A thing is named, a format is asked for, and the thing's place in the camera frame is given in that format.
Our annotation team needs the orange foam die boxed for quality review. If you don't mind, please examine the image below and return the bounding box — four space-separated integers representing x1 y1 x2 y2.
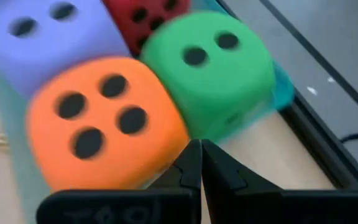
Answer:
24 57 191 192

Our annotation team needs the black aluminium frame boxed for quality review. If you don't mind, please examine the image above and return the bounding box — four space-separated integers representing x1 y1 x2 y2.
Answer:
214 0 358 191

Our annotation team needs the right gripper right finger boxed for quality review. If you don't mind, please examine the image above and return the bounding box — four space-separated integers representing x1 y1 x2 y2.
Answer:
201 139 284 224

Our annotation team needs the teal plastic bin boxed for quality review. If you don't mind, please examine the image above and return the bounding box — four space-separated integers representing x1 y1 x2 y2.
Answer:
0 0 295 194

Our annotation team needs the red foam die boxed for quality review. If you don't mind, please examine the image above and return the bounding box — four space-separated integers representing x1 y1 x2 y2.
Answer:
102 0 193 59

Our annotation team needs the green foam die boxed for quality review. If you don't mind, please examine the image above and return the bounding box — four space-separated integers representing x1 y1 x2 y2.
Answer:
139 10 277 143

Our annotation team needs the purple foam die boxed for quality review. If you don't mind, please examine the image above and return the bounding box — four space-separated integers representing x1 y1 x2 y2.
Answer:
0 0 131 99

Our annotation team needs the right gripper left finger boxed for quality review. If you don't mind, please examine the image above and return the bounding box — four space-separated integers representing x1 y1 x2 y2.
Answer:
147 139 203 224

